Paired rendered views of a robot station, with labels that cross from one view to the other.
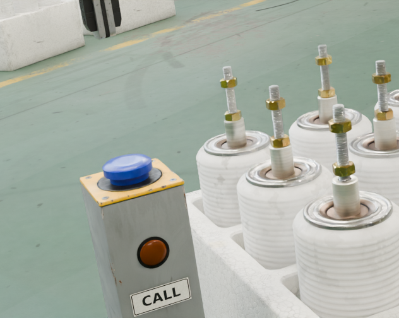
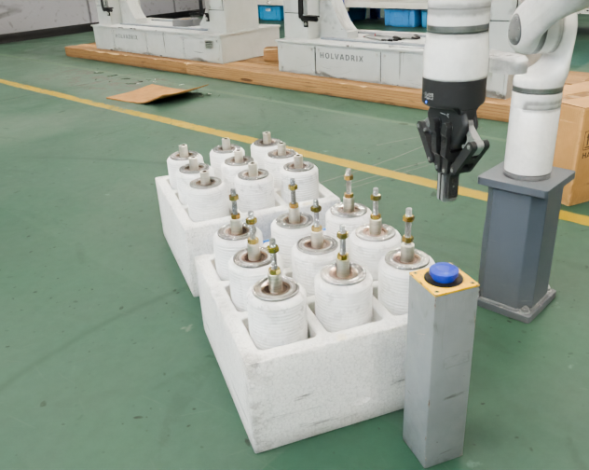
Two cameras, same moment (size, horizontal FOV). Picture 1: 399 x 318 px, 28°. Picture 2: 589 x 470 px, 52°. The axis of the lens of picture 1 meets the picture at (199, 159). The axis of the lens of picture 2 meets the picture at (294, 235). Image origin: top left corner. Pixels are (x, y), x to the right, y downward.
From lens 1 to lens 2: 1.15 m
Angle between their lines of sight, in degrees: 82
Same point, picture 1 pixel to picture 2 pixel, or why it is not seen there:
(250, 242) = (359, 318)
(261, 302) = not seen: hidden behind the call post
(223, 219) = (302, 335)
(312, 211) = (407, 266)
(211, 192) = (295, 323)
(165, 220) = not seen: hidden behind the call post
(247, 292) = (394, 332)
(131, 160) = (444, 267)
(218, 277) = (350, 353)
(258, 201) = (367, 288)
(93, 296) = not seen: outside the picture
